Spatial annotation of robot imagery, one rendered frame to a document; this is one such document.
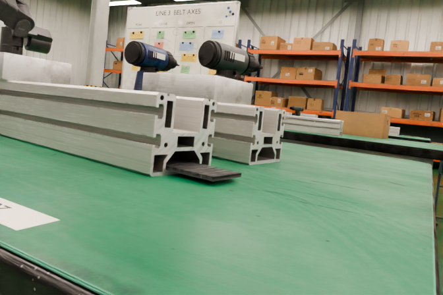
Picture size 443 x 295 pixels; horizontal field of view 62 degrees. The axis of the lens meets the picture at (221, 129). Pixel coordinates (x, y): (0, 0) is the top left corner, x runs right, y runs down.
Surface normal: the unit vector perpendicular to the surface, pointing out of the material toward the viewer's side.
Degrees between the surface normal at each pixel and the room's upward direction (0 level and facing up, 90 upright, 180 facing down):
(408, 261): 0
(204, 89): 90
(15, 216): 0
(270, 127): 90
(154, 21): 90
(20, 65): 90
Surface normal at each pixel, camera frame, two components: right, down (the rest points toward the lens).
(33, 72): 0.81, 0.11
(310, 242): 0.11, -0.99
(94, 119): -0.58, -0.02
